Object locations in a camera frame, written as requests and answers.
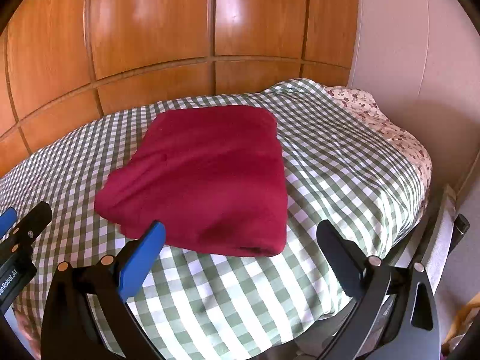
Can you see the floral bed sheet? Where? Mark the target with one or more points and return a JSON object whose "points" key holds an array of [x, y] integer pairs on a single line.
{"points": [[362, 106]]}

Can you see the green checkered bedspread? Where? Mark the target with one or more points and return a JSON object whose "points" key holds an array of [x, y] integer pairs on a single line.
{"points": [[199, 306]]}

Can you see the wooden wardrobe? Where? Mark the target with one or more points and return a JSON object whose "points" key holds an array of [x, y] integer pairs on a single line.
{"points": [[65, 63]]}

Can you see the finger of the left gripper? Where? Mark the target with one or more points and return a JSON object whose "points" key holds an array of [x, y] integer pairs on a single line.
{"points": [[29, 228], [7, 220]]}

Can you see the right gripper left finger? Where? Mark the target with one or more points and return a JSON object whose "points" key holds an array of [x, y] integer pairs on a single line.
{"points": [[69, 330]]}

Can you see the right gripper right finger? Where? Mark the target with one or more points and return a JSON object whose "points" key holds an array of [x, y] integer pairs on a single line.
{"points": [[394, 314]]}

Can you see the dark red sweater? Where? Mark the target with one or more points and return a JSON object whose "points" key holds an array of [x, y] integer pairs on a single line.
{"points": [[213, 176]]}

